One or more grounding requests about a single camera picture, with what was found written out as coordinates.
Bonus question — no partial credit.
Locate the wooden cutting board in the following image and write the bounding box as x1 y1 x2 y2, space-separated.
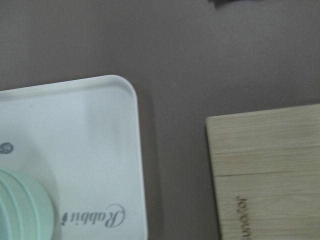
206 104 320 240

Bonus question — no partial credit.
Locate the folded grey cloth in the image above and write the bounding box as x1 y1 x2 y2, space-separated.
209 0 256 8

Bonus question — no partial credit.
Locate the white rabbit tray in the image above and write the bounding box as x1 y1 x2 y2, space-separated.
0 75 148 240

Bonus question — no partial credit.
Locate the stack of green bowls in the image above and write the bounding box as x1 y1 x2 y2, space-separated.
0 168 55 240

